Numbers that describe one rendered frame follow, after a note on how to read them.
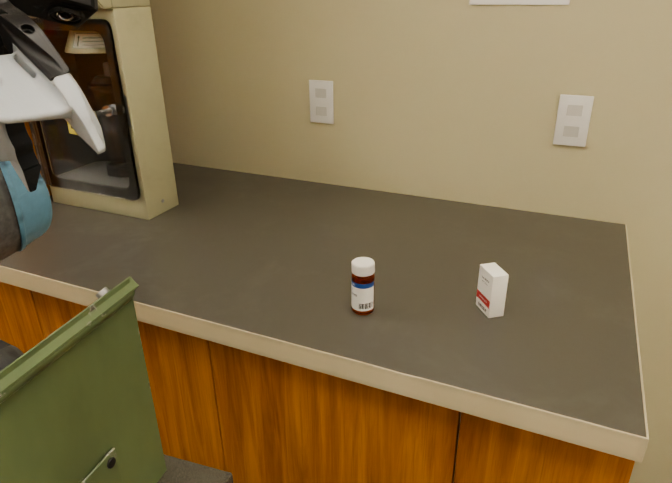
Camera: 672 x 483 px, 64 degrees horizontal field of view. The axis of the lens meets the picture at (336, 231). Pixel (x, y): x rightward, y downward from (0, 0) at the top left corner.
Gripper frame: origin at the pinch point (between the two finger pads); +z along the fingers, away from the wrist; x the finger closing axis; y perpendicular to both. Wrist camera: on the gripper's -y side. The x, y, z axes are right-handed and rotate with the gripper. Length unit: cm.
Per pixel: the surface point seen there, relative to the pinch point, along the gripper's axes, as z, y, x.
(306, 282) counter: 34, -41, -32
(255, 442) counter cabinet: 57, -22, -43
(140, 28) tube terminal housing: -24, -56, -63
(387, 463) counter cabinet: 62, -28, -17
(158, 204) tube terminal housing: 13, -47, -78
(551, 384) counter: 52, -38, 10
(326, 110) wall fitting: 10, -93, -56
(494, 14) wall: 5, -105, -9
